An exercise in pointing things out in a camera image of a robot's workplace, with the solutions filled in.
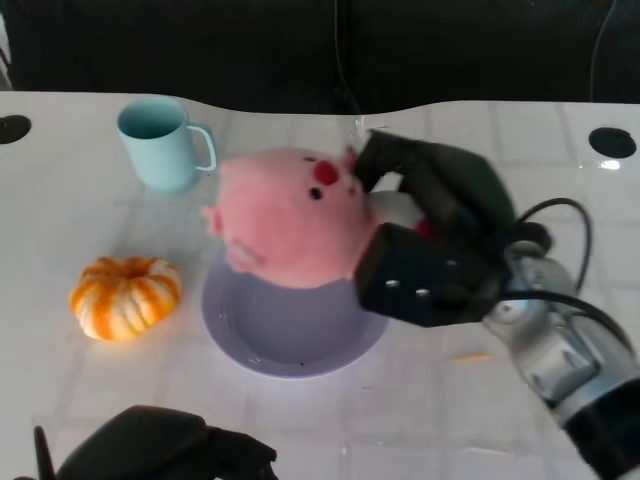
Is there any thin black rod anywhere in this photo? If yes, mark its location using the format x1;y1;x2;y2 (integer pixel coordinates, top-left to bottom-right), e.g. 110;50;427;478
32;424;57;480

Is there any black backdrop curtain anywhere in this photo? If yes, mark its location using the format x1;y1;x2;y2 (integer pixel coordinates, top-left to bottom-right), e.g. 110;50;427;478
0;0;640;115

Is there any light blue plastic mug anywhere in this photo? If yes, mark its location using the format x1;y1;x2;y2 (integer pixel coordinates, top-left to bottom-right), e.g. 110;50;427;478
116;97;220;195

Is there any orange white striped pumpkin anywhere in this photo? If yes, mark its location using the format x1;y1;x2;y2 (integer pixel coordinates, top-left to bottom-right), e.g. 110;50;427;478
68;256;182;343

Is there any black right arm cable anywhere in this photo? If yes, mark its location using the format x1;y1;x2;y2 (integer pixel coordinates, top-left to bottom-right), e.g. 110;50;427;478
492;198;640;372

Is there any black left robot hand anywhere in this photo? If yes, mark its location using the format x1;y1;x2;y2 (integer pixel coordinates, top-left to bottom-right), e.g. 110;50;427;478
54;404;279;480

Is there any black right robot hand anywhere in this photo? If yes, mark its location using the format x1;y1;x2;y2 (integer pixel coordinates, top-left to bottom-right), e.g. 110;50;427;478
352;130;521;330

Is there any lavender round plate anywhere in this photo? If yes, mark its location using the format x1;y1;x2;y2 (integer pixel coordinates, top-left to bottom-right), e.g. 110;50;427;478
201;247;390;380

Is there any pink plush pig doll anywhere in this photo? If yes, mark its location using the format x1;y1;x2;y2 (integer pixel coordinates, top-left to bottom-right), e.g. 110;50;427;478
199;147;437;290

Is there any black round table grommet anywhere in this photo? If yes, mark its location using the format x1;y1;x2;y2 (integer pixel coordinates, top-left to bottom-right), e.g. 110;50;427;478
0;114;32;145
588;127;637;160

